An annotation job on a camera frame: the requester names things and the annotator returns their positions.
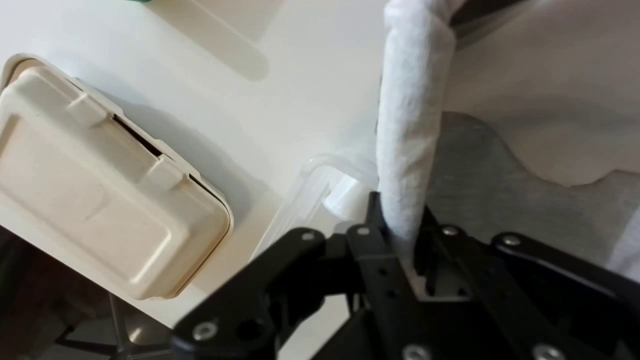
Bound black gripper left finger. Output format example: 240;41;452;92
171;191;462;360

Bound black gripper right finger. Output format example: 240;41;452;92
416;208;640;360

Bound grey fabric storage bin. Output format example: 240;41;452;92
376;0;640;281

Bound white main table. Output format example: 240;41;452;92
0;0;403;360

